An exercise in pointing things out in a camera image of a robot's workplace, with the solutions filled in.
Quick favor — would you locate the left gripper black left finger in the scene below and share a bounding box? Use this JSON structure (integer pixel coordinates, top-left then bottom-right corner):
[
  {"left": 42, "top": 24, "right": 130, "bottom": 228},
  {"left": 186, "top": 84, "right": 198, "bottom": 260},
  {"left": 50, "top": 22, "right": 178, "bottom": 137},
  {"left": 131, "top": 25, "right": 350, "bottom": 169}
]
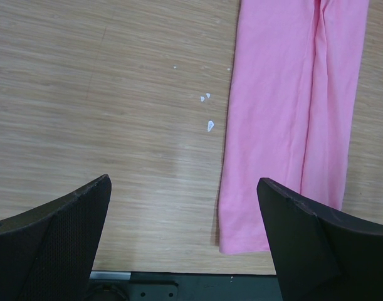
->
[{"left": 0, "top": 174, "right": 112, "bottom": 300}]

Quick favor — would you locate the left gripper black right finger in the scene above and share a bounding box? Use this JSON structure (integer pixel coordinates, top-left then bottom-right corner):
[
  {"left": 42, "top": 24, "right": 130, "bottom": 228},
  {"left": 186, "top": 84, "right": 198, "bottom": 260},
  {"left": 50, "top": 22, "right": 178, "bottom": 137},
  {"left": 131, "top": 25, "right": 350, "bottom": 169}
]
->
[{"left": 257, "top": 178, "right": 383, "bottom": 300}]

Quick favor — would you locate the pink t-shirt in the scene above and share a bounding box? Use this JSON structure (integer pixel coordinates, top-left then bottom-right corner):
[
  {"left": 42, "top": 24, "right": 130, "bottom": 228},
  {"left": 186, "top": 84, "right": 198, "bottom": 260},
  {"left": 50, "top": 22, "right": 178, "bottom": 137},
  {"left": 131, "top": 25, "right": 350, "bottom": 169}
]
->
[{"left": 218, "top": 0, "right": 369, "bottom": 255}]

